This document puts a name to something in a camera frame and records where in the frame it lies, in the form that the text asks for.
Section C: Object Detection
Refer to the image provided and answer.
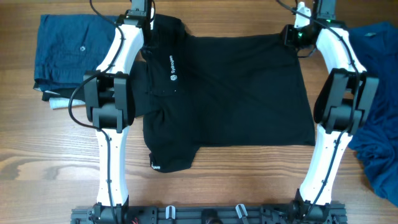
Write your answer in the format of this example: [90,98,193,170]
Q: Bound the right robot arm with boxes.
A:
[279,1,379,223]

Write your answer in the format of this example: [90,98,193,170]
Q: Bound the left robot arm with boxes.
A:
[82,1,154,223]

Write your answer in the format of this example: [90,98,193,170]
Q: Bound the black cable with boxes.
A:
[275,0,361,218]
[68,0,156,224]

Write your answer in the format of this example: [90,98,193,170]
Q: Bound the black polo shirt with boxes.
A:
[131,14,315,172]

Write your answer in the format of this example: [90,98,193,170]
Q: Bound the left black cable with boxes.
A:
[68,0,156,224]

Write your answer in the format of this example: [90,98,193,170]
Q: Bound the folded blue shorts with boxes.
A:
[34,14,116,91]

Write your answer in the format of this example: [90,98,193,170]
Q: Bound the blue polo shirt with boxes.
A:
[349,22,397,206]

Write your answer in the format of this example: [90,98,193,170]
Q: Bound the right black cable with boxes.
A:
[275,0,361,218]

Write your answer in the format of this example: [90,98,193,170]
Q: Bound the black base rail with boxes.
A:
[70,203,348,224]

